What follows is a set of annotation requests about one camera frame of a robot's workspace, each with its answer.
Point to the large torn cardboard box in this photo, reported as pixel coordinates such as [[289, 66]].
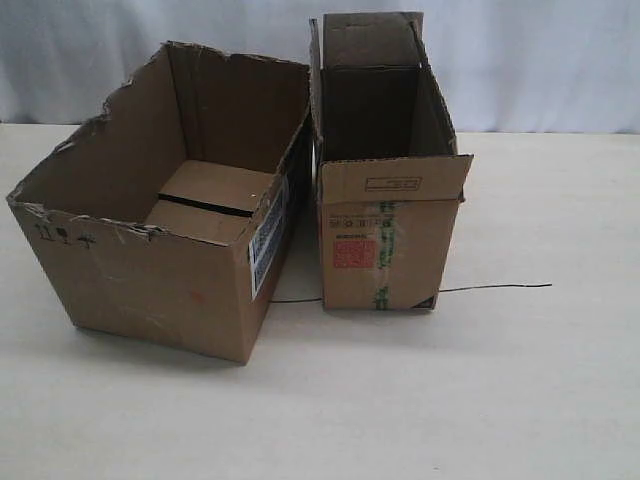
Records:
[[168, 216]]

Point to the narrow cardboard box green tape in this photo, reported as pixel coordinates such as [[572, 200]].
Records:
[[389, 176]]

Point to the thin black line on table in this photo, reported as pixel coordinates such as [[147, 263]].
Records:
[[446, 290]]

